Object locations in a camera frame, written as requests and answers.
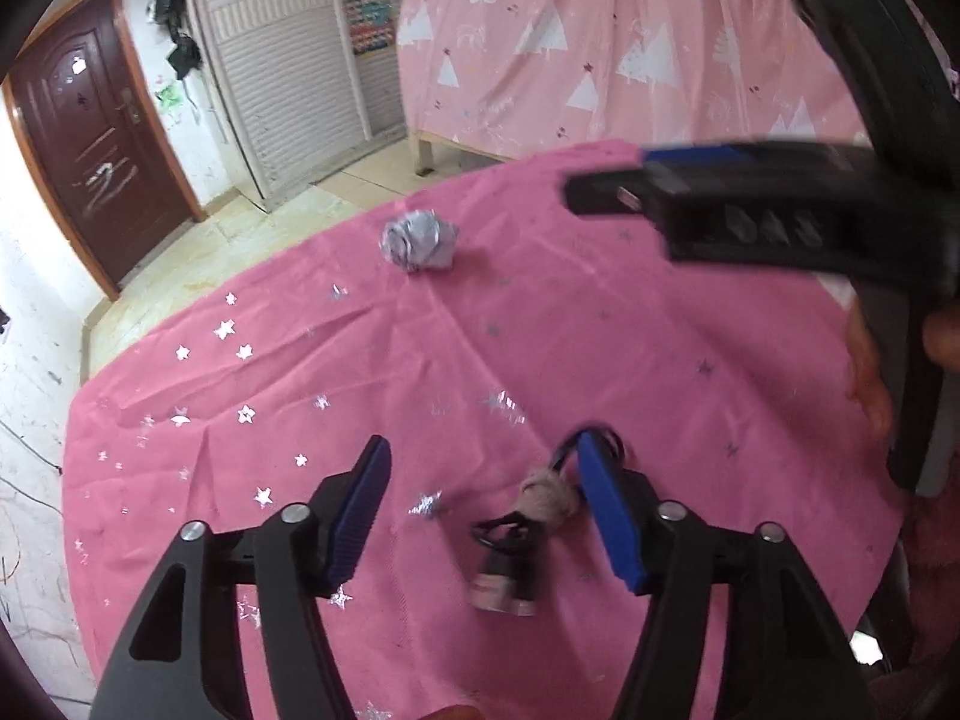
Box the pink tree-print bed cover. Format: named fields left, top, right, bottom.
left=396, top=0, right=875, bottom=166

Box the dark brown door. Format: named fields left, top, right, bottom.
left=2, top=0, right=207, bottom=301

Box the white shutter wardrobe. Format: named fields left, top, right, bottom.
left=180, top=0, right=410, bottom=203

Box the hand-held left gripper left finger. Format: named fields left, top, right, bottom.
left=90, top=435, right=392, bottom=720

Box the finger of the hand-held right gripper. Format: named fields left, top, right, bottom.
left=562, top=161, right=960, bottom=287
left=643, top=137, right=880, bottom=167

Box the person's right hand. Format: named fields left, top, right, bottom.
left=841, top=298, right=960, bottom=442

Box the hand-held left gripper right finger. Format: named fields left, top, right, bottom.
left=574, top=431, right=878, bottom=720

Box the colourful grid wall poster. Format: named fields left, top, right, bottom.
left=335, top=0, right=395, bottom=57

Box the wooden bed frame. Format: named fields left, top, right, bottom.
left=411, top=131, right=518, bottom=175

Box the black hair tie with charm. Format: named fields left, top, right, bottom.
left=469, top=514, right=542, bottom=617

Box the grey crumpled paper ball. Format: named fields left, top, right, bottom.
left=381, top=210, right=460, bottom=275

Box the black hair tie with pompom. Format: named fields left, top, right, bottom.
left=514, top=427, right=627, bottom=535

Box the pink star tablecloth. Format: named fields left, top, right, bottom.
left=61, top=139, right=912, bottom=720

